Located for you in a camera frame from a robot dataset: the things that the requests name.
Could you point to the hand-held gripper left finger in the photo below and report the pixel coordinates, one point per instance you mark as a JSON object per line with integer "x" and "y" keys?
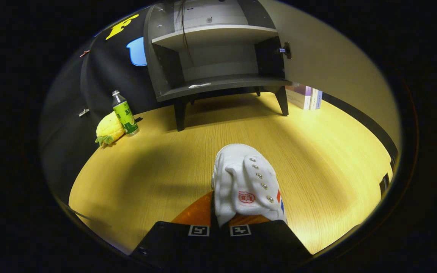
{"x": 173, "y": 242}

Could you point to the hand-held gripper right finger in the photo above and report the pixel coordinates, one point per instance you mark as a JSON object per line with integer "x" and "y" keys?
{"x": 264, "y": 242}

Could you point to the white canvas shoe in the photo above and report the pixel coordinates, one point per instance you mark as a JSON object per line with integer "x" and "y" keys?
{"x": 241, "y": 178}

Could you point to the beige shoe cabinet door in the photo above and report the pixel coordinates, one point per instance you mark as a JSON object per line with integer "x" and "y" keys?
{"x": 336, "y": 68}

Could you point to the grey shoe cabinet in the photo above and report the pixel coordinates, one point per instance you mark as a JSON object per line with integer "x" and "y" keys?
{"x": 211, "y": 34}

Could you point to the yellow pineapple plush toy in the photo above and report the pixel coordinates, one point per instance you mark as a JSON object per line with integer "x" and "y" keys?
{"x": 108, "y": 129}

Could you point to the green label drink bottle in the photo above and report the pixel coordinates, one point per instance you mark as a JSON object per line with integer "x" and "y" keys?
{"x": 124, "y": 115}

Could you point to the small row of books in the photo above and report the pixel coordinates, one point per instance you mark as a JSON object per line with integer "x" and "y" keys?
{"x": 298, "y": 96}

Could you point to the silver clip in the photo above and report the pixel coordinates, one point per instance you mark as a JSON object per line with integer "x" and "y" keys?
{"x": 83, "y": 112}

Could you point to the black backdrop cloth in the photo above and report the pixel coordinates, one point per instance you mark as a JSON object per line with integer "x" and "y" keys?
{"x": 101, "y": 76}

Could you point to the red clip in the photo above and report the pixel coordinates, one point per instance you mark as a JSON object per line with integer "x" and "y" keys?
{"x": 85, "y": 53}

